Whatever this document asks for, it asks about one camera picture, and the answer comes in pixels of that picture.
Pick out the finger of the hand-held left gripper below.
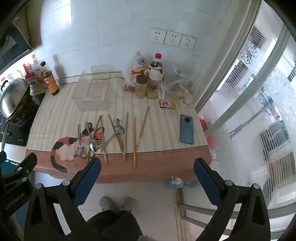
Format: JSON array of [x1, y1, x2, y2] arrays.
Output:
[[3, 152, 38, 183]]

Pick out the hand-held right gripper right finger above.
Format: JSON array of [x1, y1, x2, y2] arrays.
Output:
[[193, 158, 271, 241]]

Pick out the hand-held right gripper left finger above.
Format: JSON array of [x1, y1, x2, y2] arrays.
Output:
[[24, 157, 102, 241]]

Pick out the steel spoon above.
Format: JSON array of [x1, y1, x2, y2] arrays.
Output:
[[85, 121, 99, 152], [76, 124, 84, 156], [114, 118, 125, 154], [97, 125, 125, 154]]

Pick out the clear plastic container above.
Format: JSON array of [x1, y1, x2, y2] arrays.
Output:
[[71, 65, 112, 111]]

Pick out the grey fuzzy slipper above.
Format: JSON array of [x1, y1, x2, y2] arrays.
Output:
[[121, 197, 137, 212], [99, 197, 114, 212]]

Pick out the blue slipper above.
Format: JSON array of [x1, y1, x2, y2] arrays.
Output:
[[162, 176, 186, 190]]

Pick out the black glass cooktop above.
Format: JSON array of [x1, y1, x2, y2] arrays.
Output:
[[0, 93, 46, 147]]

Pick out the wooden strip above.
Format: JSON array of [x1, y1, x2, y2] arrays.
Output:
[[172, 189, 193, 241]]

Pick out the red packaging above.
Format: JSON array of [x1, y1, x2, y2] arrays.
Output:
[[198, 113, 218, 159]]

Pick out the blue smartphone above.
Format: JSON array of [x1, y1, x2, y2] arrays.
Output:
[[179, 114, 195, 145]]

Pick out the person's dark trouser legs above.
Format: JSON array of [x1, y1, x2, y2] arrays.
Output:
[[85, 210, 144, 241]]

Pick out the striped cat print tablecloth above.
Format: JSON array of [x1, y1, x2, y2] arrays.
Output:
[[25, 77, 213, 184]]

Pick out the steel wok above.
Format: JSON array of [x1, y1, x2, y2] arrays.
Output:
[[0, 77, 31, 151]]

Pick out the dark soy sauce bottle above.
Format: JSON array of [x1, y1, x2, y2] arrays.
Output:
[[40, 61, 60, 96]]

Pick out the small orange white packet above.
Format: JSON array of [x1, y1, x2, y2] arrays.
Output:
[[159, 99, 177, 109]]

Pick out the frosted glass sliding door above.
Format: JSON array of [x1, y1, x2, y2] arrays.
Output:
[[194, 0, 296, 239]]

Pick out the clear plastic bag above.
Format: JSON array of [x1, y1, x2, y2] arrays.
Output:
[[161, 66, 193, 105]]

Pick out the brown lid glass jar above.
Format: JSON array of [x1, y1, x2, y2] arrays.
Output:
[[135, 75, 148, 99]]

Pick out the glass oil dispenser bottle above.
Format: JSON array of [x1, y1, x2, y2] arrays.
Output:
[[144, 66, 164, 100]]

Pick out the white orange salt bag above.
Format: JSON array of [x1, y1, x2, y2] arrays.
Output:
[[122, 51, 148, 92]]

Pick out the dark range hood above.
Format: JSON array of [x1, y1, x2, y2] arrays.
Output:
[[0, 0, 42, 73]]

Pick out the red cap dark bottle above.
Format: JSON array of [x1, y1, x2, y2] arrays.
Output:
[[150, 53, 163, 70]]

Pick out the cartoon wall stickers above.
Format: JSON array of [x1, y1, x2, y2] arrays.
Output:
[[0, 54, 45, 91]]

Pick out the white wall socket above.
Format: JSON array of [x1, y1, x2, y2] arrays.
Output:
[[164, 31, 183, 46], [179, 34, 196, 49], [150, 28, 167, 44]]

